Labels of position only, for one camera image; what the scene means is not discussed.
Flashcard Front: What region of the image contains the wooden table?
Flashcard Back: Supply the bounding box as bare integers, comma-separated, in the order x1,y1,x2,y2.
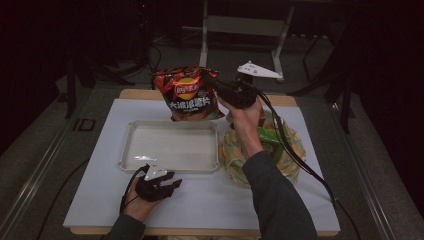
69,88,341,238

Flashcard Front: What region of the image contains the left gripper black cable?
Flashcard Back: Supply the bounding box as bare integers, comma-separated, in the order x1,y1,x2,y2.
119,164,150,215

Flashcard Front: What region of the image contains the white plastic tray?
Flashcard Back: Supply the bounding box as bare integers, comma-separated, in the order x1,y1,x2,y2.
118,119,222,174

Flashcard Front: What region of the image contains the lemon print cloth bag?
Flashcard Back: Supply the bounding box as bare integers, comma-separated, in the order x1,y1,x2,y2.
218,111,307,189

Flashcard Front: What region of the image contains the green snack packet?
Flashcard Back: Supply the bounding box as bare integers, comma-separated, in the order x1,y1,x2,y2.
256,126,291,161

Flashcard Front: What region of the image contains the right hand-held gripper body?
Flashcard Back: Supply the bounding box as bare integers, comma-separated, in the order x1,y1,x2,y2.
213,60,284,110

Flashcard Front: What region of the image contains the black stand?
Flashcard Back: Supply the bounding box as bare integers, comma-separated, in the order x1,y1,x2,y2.
289,33,356,134
64,56,134,119

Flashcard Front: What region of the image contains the white table mat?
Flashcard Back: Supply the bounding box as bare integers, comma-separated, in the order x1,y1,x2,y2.
63,98,341,233

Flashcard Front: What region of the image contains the person's right hand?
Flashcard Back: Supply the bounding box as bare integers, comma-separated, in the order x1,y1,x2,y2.
218,98,266,138

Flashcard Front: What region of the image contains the red and black chips bag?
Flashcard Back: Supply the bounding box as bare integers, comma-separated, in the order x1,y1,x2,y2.
152,65,226,123

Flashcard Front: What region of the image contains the person's left hand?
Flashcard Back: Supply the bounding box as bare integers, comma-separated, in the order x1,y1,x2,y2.
122,176,161,224

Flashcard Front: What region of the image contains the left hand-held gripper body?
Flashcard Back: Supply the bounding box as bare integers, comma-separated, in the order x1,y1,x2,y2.
134,163,173,203

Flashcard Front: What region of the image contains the white metal stand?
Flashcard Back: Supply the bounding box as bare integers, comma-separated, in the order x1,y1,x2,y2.
198,0,296,83

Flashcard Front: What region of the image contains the black floor cable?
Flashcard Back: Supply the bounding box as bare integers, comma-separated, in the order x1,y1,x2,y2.
35,159,91,240

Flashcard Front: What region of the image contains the metal floor rail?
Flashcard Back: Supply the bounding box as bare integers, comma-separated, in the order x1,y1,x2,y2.
331,99,399,240
0,96,91,240

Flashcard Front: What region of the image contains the black background cable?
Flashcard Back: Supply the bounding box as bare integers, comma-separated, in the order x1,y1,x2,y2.
146,43,174,88

